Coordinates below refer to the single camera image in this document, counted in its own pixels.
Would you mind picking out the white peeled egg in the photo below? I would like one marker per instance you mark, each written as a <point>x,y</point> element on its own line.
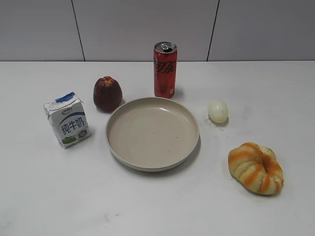
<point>218,111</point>

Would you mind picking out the beige round plate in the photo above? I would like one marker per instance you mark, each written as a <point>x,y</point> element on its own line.
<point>152,134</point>

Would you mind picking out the dark red apple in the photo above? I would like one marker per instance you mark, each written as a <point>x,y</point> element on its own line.
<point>107,94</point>

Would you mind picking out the red cola can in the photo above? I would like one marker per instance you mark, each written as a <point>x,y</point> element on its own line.
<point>165,65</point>

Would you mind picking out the white blue milk carton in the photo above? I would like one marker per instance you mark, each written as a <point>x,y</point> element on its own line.
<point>68,120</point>

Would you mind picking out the orange striped bread roll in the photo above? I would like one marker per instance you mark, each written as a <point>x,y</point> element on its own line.
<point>256,168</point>

